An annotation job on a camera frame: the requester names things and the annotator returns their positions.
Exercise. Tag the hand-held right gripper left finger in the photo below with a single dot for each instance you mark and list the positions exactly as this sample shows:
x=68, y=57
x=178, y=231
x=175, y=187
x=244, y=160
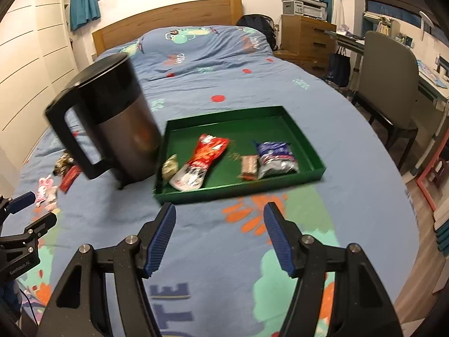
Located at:
x=161, y=238

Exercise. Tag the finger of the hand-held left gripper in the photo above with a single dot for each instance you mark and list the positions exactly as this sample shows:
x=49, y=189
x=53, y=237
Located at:
x=42, y=224
x=21, y=202

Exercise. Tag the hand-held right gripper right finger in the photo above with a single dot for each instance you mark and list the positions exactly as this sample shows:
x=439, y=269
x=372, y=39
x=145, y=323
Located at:
x=279, y=238

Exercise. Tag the clear candy packet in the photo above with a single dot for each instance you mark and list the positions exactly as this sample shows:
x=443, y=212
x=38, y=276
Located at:
x=49, y=199

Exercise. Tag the pink cartoon figure packet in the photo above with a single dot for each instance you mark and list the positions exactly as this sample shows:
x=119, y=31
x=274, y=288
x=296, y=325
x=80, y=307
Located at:
x=45, y=183

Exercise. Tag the red snack packet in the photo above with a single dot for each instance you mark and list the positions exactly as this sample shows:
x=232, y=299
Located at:
x=71, y=179

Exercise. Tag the dark brown snack packet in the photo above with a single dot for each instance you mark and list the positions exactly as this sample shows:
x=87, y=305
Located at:
x=65, y=163

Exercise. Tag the beige snack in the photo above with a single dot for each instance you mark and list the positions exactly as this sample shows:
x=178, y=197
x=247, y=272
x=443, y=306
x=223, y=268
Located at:
x=171, y=166

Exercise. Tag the brown wafer packet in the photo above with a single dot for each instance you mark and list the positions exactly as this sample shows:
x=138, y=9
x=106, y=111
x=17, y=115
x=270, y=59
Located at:
x=249, y=166

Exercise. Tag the blue and white snack packet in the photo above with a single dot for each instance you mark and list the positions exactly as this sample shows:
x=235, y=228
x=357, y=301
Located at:
x=277, y=158

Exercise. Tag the red and white snack pouch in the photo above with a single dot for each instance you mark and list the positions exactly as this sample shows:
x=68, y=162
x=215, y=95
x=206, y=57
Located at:
x=203, y=158

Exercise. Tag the green tray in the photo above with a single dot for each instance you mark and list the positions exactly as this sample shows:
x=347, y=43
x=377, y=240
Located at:
x=228, y=130

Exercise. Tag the black and brown electric kettle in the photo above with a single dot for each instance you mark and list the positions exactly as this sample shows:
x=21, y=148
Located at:
x=122, y=126

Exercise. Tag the white wardrobe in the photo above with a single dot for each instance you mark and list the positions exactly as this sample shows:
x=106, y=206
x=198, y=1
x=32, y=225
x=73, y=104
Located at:
x=31, y=52

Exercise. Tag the blue printed bedsheet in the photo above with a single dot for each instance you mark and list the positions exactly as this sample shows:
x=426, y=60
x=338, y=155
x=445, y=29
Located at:
x=217, y=73

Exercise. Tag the dark blue shopping bag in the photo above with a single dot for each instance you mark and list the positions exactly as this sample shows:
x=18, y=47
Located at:
x=339, y=68

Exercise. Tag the grey chair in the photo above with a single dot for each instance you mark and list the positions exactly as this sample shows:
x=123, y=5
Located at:
x=386, y=77

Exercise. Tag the wooden dresser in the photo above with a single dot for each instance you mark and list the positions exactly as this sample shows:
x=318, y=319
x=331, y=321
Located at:
x=308, y=38

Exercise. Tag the black backpack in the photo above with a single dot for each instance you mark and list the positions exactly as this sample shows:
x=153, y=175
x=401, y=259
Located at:
x=258, y=26

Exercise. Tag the white desk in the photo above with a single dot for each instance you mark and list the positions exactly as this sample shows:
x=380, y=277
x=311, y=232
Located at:
x=431, y=80

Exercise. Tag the wooden headboard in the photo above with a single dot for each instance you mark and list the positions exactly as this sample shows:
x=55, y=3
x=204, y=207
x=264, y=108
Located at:
x=168, y=17

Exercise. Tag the white printer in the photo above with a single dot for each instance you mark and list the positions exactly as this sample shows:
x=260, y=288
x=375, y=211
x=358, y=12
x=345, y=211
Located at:
x=303, y=5

